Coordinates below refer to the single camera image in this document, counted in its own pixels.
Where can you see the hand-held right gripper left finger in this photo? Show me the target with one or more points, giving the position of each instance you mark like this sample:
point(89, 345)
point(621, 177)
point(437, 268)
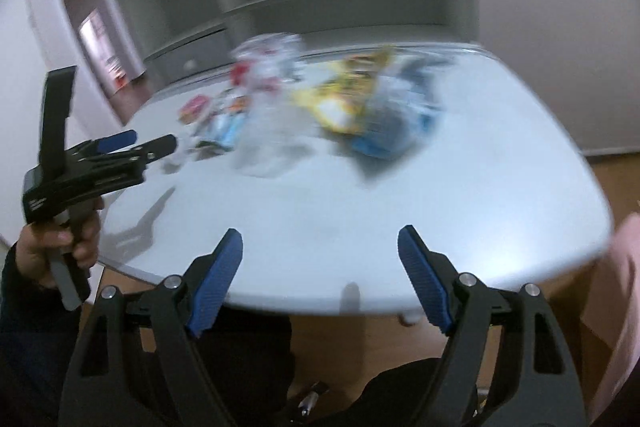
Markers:
point(215, 282)

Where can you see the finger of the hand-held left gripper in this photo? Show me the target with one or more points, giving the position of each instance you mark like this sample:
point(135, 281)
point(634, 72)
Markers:
point(117, 141)
point(160, 146)

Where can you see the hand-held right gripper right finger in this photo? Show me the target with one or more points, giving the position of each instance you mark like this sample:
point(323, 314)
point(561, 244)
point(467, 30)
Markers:
point(425, 279)

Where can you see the person's left forearm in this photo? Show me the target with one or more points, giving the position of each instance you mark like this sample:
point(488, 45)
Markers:
point(30, 347)

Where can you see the person's left hand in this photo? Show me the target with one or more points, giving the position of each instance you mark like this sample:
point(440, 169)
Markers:
point(42, 247)

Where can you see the small pink packet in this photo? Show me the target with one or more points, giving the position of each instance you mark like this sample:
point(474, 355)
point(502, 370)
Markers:
point(195, 109)

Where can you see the blue and white packet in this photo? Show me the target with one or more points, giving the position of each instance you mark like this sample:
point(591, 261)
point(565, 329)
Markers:
point(227, 127)

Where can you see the clear plastic bag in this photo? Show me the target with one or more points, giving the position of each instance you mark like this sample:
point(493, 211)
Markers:
point(265, 132)

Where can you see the person's right leg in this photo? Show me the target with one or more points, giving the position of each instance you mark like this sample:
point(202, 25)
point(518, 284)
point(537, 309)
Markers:
point(395, 392)

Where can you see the red and white packet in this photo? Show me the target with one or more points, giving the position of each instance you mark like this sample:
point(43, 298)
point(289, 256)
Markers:
point(265, 64)

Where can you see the blue plastic packet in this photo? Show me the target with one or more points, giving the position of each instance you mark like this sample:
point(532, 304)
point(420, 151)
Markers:
point(387, 134)

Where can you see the yellow snack bag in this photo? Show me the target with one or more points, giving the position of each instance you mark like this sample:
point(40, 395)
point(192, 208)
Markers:
point(350, 92)

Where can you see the pink blanket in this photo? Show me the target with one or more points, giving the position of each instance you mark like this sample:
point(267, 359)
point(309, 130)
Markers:
point(622, 307)

